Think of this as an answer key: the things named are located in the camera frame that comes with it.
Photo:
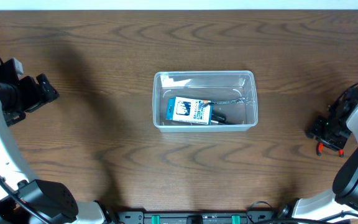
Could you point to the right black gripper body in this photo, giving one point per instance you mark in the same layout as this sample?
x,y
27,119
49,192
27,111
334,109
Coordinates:
x,y
327,140

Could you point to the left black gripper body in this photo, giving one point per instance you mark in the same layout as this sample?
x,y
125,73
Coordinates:
x,y
39,94

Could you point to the red handled pliers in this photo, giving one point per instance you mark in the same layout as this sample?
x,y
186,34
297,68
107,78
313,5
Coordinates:
x,y
319,150

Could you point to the silver ring wrench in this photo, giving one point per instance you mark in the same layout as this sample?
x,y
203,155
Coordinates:
x,y
227,102

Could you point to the yellow black screwdriver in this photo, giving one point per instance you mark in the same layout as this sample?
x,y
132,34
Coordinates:
x,y
219,117

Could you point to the small steel claw hammer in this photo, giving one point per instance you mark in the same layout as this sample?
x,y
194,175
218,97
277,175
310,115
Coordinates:
x,y
214,122

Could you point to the clear plastic storage container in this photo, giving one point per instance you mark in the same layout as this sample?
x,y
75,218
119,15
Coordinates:
x,y
210,86

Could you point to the blue white cardboard box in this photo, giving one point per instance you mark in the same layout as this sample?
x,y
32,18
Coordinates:
x,y
189,110

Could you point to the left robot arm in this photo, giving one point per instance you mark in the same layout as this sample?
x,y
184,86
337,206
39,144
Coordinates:
x,y
24,197

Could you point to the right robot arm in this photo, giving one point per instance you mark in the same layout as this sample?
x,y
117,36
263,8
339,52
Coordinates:
x,y
340,203

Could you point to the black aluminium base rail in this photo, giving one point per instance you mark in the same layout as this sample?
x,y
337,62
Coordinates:
x,y
251,217

